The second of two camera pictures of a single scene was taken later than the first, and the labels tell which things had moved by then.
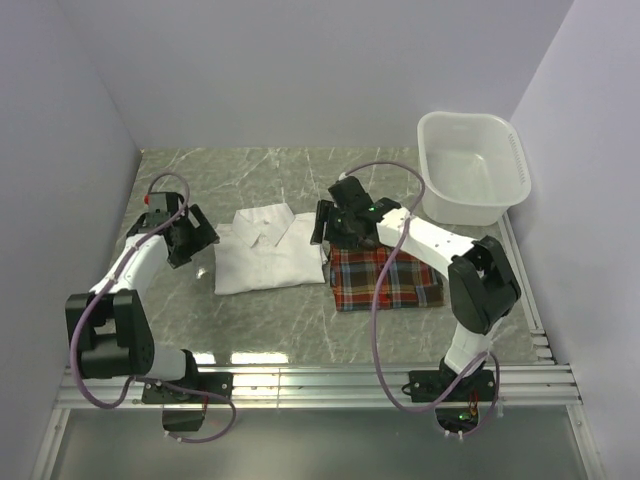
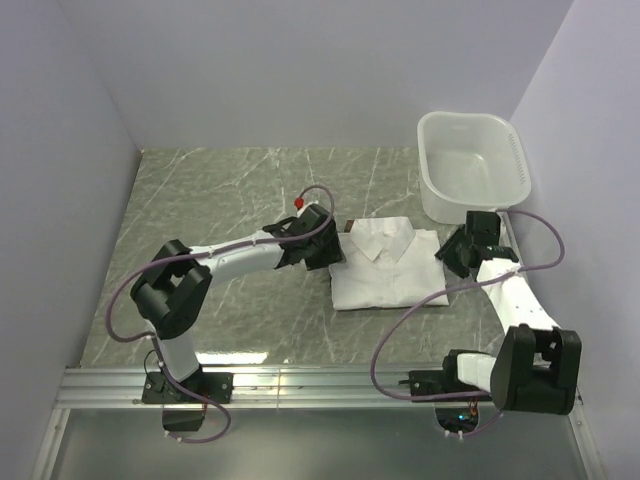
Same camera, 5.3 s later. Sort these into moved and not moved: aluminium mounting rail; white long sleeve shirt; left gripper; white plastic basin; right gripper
Moved: white long sleeve shirt; right gripper; left gripper
Not moved: aluminium mounting rail; white plastic basin
